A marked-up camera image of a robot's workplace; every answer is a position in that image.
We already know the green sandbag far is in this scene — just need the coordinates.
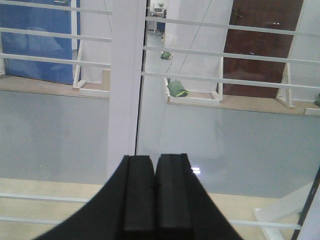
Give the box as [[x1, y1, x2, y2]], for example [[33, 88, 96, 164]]
[[160, 51, 173, 60]]

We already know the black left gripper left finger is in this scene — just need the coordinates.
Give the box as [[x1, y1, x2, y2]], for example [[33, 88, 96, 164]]
[[37, 155, 156, 240]]

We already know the white fixed door frame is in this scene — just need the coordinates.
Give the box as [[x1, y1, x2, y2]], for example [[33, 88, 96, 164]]
[[0, 0, 147, 226]]

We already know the green sandbag near stand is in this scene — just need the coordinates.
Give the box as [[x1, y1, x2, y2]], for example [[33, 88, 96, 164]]
[[167, 80, 189, 98]]

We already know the white framed transparent sliding door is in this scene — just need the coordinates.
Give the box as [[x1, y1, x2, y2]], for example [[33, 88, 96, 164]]
[[137, 0, 320, 240]]

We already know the brown wooden door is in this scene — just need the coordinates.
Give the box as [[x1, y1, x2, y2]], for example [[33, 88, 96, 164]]
[[223, 0, 303, 99]]

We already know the white diagonal brace stand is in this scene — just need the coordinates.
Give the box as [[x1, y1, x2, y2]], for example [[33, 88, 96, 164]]
[[253, 180, 320, 240]]

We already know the blue panel wall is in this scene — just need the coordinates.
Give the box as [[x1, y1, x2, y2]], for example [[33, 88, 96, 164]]
[[0, 4, 74, 85]]

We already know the white wooden support stand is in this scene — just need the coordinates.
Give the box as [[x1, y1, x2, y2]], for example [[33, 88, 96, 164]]
[[163, 57, 224, 108]]

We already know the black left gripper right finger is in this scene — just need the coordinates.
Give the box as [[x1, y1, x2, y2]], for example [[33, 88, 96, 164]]
[[155, 153, 241, 240]]

